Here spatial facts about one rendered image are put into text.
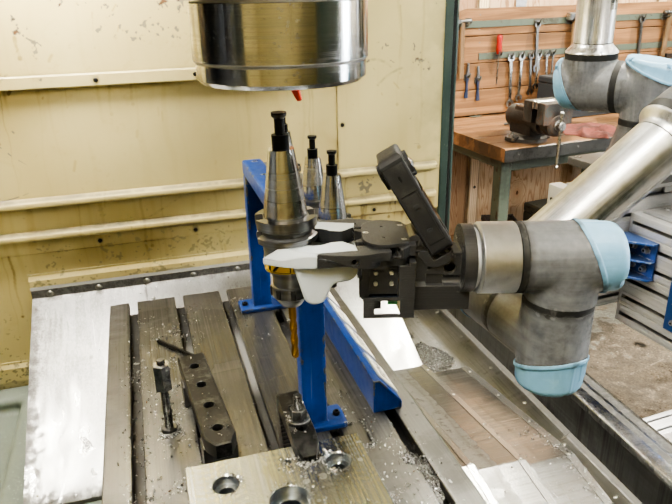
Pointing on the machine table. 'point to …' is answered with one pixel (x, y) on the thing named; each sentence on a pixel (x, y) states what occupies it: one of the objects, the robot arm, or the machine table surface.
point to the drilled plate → (359, 476)
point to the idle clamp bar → (197, 395)
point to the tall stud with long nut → (164, 393)
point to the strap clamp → (301, 442)
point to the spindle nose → (278, 43)
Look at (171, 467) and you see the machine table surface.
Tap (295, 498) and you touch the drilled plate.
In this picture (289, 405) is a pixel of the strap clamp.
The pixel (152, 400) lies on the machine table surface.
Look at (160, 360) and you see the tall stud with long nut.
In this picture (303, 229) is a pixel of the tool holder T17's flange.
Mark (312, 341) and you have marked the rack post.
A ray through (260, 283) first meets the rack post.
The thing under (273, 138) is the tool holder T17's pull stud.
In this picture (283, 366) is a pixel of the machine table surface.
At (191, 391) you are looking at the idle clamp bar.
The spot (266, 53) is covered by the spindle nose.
